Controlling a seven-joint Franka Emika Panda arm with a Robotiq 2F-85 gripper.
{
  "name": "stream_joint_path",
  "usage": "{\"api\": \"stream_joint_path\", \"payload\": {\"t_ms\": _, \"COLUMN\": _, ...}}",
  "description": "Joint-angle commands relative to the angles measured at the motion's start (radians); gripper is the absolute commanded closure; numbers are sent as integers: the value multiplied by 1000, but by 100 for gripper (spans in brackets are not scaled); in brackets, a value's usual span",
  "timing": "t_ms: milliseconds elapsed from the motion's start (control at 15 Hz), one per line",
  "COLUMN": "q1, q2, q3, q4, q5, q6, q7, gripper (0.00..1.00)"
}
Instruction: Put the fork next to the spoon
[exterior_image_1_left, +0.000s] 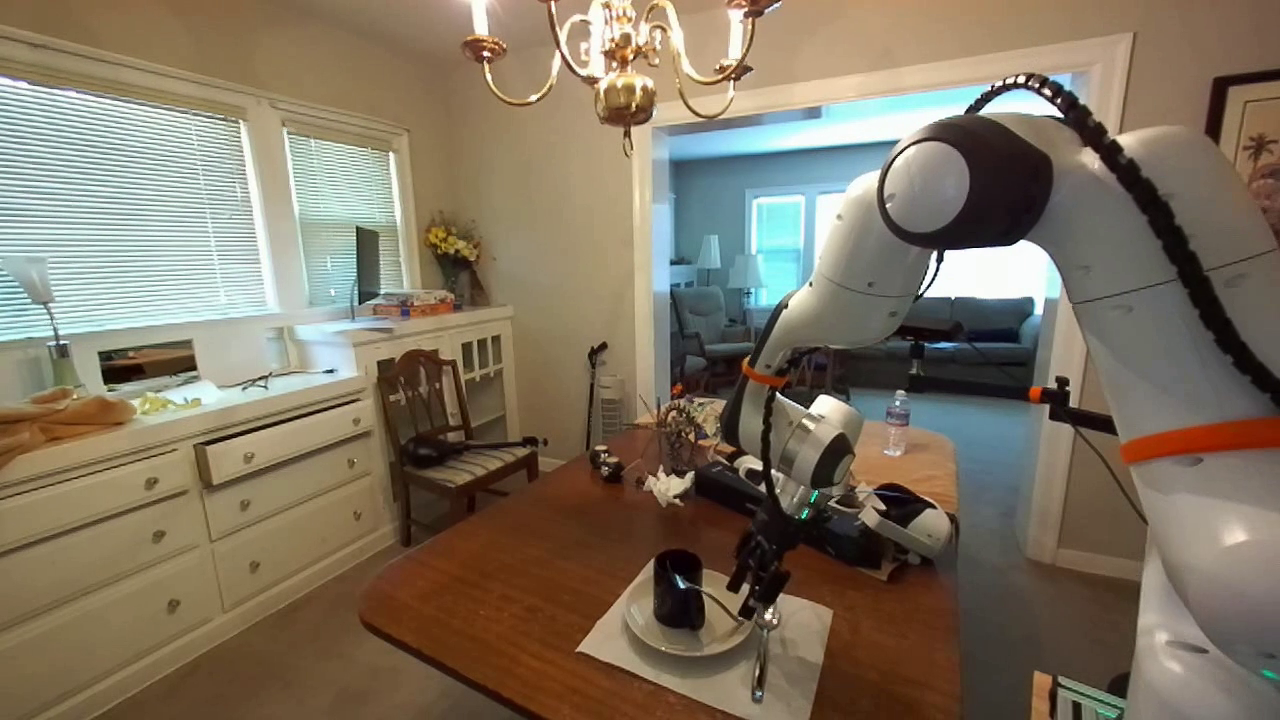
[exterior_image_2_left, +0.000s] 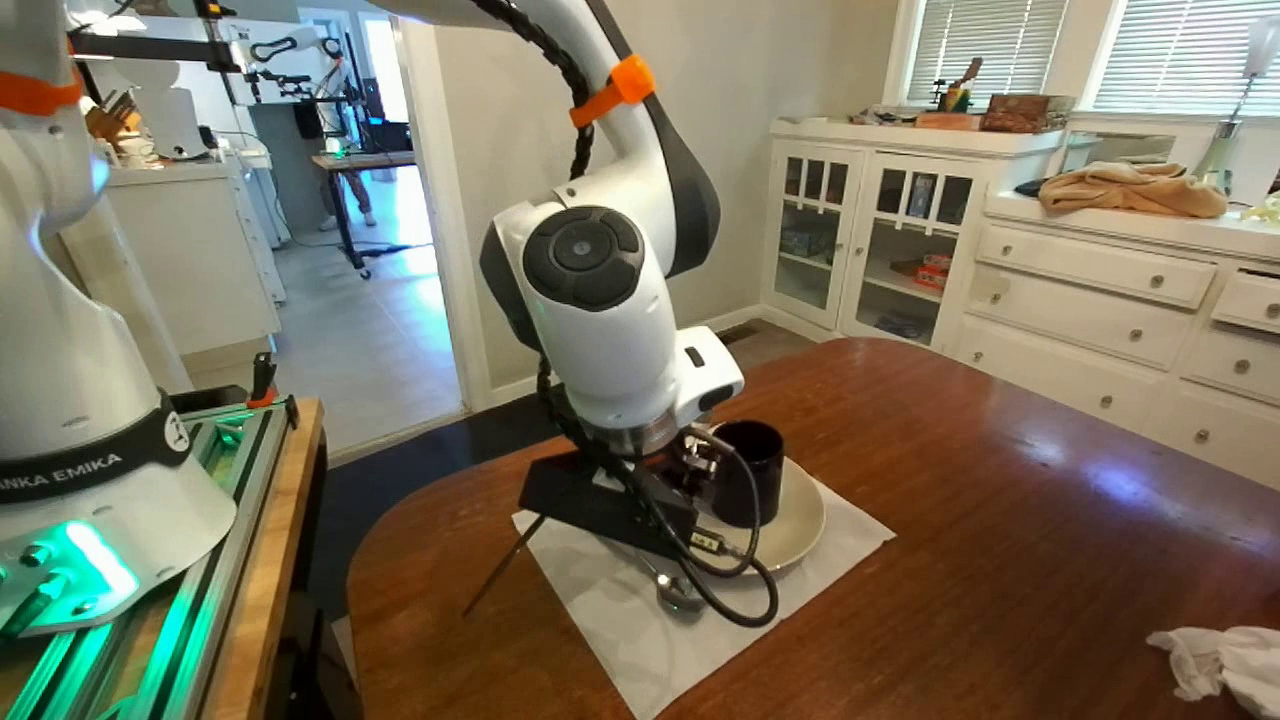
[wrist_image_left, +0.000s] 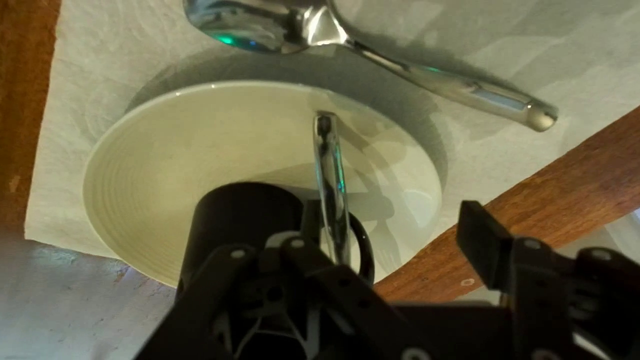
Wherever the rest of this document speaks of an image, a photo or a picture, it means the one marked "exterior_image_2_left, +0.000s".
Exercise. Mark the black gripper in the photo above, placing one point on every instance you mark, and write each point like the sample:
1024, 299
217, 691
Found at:
644, 507

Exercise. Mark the wooden box on cabinet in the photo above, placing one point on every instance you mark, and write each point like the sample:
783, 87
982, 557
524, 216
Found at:
1024, 115

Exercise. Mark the silver spoon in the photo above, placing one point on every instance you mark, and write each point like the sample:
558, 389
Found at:
677, 599

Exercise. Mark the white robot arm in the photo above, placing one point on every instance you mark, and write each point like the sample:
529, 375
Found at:
101, 495

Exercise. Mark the white crumpled cloth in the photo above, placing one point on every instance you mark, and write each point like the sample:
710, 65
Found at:
1237, 663

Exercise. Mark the white paper placemat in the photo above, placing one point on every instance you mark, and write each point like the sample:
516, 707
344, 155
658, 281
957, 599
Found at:
653, 658

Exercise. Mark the white drawer dresser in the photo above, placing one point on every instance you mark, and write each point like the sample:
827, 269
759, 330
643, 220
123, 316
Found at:
1146, 322

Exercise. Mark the white glass-door cabinet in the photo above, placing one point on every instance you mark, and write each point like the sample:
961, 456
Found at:
870, 227

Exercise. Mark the cream round plate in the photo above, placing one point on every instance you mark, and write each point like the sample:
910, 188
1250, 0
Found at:
791, 533

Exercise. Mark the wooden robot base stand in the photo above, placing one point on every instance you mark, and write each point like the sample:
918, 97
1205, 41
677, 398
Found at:
92, 630

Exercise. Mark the black mug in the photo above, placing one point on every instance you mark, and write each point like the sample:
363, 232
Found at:
751, 472

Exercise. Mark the brown folded fabric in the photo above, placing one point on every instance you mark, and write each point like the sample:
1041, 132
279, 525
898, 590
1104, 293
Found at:
1150, 188

